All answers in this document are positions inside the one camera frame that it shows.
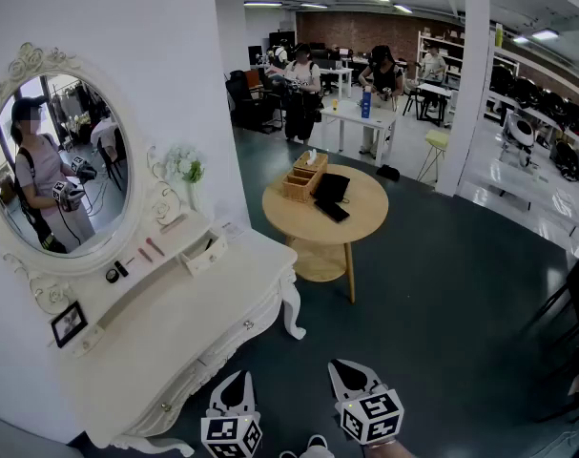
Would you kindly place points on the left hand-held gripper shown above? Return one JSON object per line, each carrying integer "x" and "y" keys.
{"x": 222, "y": 432}

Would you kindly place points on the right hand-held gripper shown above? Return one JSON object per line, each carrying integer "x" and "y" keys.
{"x": 370, "y": 418}

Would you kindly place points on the small white drawer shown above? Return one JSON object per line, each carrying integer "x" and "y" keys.
{"x": 205, "y": 261}
{"x": 88, "y": 342}

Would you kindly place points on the person's right forearm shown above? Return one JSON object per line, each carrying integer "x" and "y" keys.
{"x": 389, "y": 451}

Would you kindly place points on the white desk drawer with knob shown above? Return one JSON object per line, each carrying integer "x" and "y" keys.
{"x": 248, "y": 332}
{"x": 167, "y": 399}

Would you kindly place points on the white dressing table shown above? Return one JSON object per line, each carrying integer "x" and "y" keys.
{"x": 174, "y": 322}

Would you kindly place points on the white shoe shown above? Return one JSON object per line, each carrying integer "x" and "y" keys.
{"x": 316, "y": 446}
{"x": 288, "y": 454}

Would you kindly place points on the black pencil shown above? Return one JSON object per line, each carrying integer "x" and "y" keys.
{"x": 208, "y": 245}

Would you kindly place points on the white printed paper sheet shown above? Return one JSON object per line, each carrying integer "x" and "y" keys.
{"x": 232, "y": 229}

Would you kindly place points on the pink makeup brush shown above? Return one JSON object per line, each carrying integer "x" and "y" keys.
{"x": 155, "y": 247}

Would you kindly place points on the black lipstick tube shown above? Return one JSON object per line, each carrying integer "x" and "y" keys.
{"x": 121, "y": 268}

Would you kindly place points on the flat black case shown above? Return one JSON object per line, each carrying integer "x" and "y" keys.
{"x": 333, "y": 211}

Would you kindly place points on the round black makeup compact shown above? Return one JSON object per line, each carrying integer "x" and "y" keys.
{"x": 112, "y": 276}

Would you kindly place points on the round wooden table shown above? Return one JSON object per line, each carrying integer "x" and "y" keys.
{"x": 360, "y": 208}

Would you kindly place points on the beige comb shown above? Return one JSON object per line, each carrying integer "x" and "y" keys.
{"x": 173, "y": 223}

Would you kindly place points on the black fabric pouch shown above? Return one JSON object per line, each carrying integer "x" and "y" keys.
{"x": 332, "y": 186}

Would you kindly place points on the wicker organizer basket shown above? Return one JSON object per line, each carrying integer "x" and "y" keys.
{"x": 298, "y": 186}

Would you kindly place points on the black bag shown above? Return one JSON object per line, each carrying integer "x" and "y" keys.
{"x": 388, "y": 172}

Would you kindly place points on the white tissue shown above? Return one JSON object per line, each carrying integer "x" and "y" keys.
{"x": 311, "y": 157}

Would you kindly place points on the white flower bouquet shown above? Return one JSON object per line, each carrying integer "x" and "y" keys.
{"x": 184, "y": 165}

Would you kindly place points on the oval white framed mirror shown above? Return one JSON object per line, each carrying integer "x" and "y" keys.
{"x": 138, "y": 174}

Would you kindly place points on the yellow stool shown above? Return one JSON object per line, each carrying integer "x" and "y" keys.
{"x": 436, "y": 137}

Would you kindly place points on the white rectangular table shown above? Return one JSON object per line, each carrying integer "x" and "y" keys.
{"x": 346, "y": 112}
{"x": 337, "y": 70}

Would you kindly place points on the small yellow cup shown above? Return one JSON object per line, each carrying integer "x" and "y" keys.
{"x": 335, "y": 105}

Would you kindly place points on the tall blue box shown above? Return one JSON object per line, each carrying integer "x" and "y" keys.
{"x": 366, "y": 104}

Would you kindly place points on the black office chair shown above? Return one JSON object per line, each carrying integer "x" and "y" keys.
{"x": 243, "y": 96}

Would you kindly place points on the white round robot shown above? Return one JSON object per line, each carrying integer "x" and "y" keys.
{"x": 520, "y": 129}

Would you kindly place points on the black legged white table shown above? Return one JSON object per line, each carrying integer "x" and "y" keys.
{"x": 434, "y": 89}

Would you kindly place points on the orange backed chair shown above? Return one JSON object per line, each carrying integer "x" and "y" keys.
{"x": 254, "y": 79}

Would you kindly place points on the row of black robot shells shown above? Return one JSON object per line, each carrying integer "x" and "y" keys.
{"x": 551, "y": 100}

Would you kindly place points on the white shelf unit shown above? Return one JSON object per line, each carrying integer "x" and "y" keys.
{"x": 441, "y": 41}

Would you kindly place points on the yellow green bottle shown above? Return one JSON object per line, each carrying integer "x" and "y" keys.
{"x": 499, "y": 35}

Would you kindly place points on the black picture frame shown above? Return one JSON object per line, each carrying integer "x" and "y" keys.
{"x": 68, "y": 325}

